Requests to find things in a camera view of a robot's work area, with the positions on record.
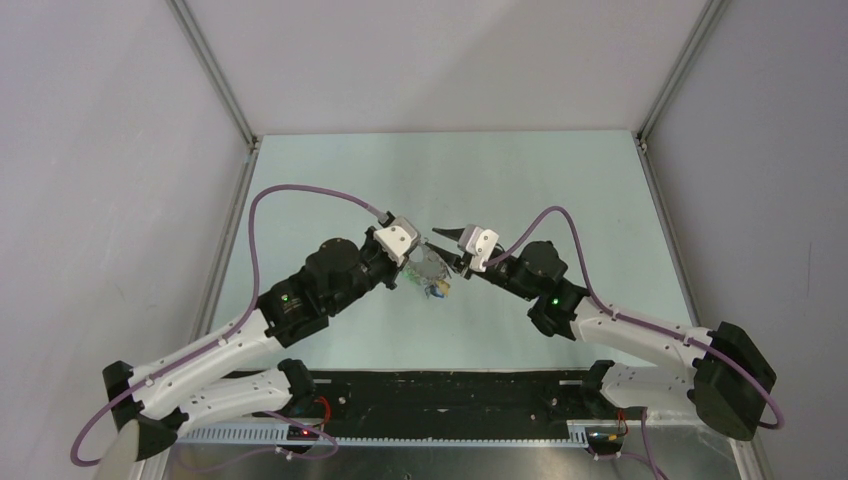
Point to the right aluminium frame post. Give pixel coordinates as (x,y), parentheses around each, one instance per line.
(705,24)

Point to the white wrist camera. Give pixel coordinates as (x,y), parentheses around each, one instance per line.
(479,243)
(398,240)

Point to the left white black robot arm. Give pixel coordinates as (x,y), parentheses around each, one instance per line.
(193,387)

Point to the blue capped key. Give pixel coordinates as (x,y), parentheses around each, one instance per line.
(440,289)

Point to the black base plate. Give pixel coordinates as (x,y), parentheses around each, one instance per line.
(487,405)

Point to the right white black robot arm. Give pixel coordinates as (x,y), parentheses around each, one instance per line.
(720,376)

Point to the left aluminium frame post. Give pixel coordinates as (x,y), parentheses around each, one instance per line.
(197,41)

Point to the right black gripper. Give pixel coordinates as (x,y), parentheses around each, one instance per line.
(454,262)

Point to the grey slotted cable duct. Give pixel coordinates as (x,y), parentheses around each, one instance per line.
(278,434)

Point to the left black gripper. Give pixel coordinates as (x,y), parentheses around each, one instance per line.
(394,269)

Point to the aluminium frame post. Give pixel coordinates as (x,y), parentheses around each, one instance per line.
(705,24)
(197,41)

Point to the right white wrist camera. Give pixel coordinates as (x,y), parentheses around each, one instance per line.
(479,243)

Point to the grey toothed keyring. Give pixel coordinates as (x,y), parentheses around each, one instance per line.
(425,267)

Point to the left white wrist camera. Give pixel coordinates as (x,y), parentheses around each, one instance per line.
(398,240)

